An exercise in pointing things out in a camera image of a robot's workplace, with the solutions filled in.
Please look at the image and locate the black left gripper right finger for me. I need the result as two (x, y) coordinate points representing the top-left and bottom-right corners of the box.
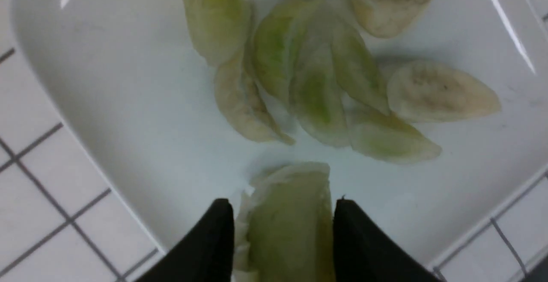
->
(333, 198), (439, 282)

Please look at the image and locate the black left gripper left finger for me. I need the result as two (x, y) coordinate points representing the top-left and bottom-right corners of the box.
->
(137, 199), (235, 282)

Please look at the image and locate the white rectangular plate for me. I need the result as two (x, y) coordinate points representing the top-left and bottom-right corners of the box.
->
(9, 0), (547, 266)

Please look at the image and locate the pale dumpling left middle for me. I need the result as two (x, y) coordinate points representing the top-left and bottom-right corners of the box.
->
(213, 48), (295, 145)

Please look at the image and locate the pale pink dumpling top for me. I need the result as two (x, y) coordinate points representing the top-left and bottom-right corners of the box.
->
(380, 60), (502, 122)

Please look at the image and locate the small green dumpling bottom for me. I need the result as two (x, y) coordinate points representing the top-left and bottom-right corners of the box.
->
(183, 0), (252, 67)

